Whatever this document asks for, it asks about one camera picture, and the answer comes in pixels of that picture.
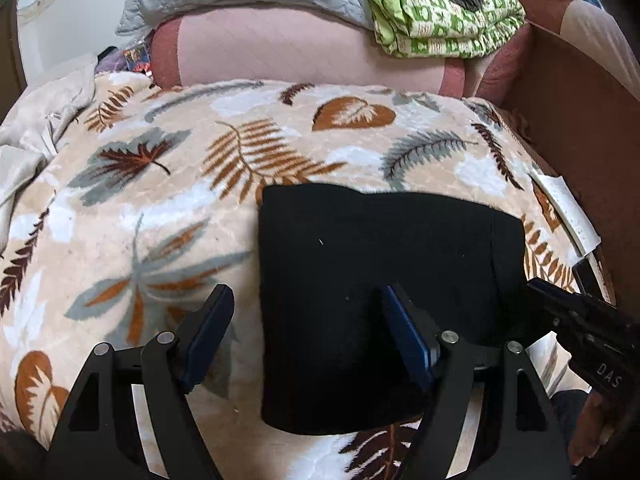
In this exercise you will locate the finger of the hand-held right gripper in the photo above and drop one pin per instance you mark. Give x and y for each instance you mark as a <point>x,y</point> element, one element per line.
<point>555,300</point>

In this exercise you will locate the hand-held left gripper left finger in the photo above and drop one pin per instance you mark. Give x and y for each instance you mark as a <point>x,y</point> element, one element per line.
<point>210,340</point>

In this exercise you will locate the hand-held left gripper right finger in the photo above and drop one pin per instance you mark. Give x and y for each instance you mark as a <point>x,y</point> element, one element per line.
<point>406,340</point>

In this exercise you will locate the black pants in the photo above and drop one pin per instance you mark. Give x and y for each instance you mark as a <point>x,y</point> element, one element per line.
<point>350,240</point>

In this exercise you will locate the person's right hand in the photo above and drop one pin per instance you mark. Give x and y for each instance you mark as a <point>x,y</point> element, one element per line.
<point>592,430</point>

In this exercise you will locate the white paper sheet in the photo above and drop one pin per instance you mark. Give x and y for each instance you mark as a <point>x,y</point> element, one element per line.
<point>570,210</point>

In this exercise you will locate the leaf print fleece blanket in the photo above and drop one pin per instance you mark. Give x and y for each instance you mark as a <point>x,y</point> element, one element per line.
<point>200,170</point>

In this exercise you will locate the brown wooden board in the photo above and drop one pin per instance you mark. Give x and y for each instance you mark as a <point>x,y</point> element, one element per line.
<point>585,125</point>

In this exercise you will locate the pale cushion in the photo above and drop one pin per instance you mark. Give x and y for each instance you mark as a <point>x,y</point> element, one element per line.
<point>600,30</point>

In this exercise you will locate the beige crumpled cloth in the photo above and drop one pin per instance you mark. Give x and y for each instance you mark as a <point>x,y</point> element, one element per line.
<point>35,125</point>

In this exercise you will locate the green patterned quilt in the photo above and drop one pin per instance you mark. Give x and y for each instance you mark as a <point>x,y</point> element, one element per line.
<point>440,30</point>

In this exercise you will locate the colourful packets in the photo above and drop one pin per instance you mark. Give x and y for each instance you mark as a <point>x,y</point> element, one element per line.
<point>135,55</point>

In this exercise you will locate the pink pillow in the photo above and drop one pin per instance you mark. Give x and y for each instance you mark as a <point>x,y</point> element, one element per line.
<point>275,50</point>

